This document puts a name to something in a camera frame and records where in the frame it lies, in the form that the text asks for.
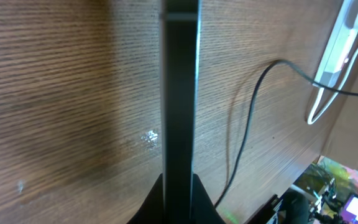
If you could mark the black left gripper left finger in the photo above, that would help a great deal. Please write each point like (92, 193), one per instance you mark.
(151, 211)

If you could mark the colourful poster in background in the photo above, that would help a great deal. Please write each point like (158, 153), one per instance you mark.
(321, 171)

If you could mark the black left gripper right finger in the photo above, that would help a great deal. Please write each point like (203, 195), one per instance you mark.
(202, 208)

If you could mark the smartphone with teal screen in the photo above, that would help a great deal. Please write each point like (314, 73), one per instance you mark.
(179, 27)

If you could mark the white power strip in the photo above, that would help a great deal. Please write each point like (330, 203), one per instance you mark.
(340, 42)

